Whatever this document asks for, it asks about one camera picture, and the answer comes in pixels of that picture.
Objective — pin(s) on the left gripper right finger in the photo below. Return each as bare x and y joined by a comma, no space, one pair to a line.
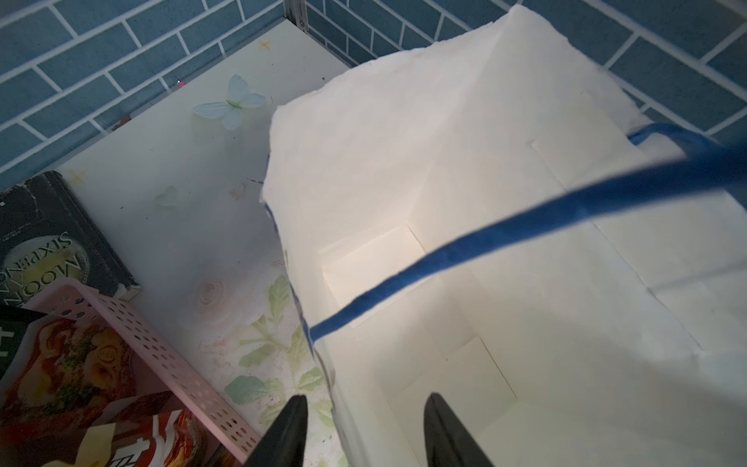
447,441

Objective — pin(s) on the small red white packet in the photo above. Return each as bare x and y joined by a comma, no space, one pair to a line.
174,438

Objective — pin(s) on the pink plastic basket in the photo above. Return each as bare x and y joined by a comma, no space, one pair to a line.
157,360

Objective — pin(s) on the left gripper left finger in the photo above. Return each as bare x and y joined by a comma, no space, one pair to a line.
284,443

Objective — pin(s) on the blue checkered paper bag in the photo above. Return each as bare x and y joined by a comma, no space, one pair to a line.
619,341

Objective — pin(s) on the dark red fish seasoning packet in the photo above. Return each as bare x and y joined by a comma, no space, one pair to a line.
58,373

